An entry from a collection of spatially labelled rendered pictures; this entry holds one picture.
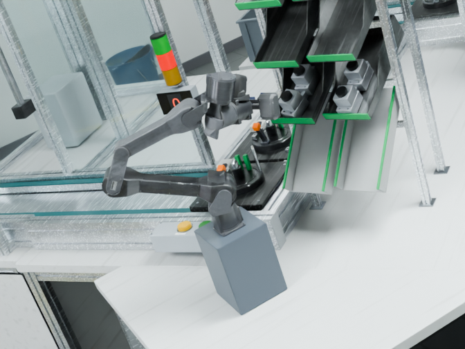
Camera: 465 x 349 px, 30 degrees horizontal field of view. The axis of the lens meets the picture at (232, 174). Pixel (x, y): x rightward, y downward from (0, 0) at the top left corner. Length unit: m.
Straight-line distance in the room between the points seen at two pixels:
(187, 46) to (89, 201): 3.90
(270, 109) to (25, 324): 1.39
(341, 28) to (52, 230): 1.15
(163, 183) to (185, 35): 4.66
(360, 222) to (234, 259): 0.44
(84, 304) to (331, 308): 1.24
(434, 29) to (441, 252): 1.40
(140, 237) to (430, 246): 0.87
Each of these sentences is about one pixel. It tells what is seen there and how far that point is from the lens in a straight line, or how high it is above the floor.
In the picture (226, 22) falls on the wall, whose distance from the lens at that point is 6.82.
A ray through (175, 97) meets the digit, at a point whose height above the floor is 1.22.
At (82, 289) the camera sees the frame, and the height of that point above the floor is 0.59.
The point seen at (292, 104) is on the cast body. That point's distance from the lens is 2.23.
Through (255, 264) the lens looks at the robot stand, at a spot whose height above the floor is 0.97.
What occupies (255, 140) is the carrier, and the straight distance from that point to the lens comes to 2.73.
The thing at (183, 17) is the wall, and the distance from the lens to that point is 6.67.
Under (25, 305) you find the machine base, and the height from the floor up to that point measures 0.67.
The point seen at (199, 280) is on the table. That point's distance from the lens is 2.37.
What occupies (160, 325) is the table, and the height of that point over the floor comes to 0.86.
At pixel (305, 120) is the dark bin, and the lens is 2.23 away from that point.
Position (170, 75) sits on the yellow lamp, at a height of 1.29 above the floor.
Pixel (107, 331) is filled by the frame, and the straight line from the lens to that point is 3.23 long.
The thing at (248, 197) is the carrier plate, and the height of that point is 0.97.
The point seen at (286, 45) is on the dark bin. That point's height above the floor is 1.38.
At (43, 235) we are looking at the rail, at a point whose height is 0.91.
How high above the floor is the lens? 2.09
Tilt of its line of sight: 25 degrees down
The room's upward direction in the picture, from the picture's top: 19 degrees counter-clockwise
